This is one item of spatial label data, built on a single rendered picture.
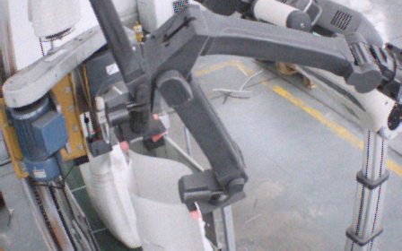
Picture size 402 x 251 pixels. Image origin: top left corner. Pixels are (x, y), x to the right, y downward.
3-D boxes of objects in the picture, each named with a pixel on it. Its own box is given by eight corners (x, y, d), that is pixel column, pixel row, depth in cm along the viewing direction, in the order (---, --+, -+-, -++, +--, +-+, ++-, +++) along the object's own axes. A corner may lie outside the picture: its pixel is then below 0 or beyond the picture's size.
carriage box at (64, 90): (90, 155, 185) (71, 69, 171) (16, 182, 173) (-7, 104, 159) (72, 127, 205) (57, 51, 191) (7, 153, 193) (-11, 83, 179)
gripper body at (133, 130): (118, 126, 167) (118, 111, 161) (150, 114, 170) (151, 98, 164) (128, 144, 163) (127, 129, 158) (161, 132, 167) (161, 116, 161)
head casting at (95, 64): (165, 115, 195) (152, 30, 181) (99, 139, 186) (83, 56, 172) (132, 86, 219) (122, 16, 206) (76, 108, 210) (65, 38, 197)
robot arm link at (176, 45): (176, 34, 80) (166, -7, 86) (146, 97, 90) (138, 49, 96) (388, 72, 98) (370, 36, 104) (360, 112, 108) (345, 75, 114)
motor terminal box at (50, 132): (72, 148, 156) (64, 112, 151) (52, 164, 150) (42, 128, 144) (58, 141, 161) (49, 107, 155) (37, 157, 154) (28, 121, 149)
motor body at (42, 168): (71, 177, 163) (51, 103, 151) (34, 190, 157) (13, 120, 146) (59, 156, 175) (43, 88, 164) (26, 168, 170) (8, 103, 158)
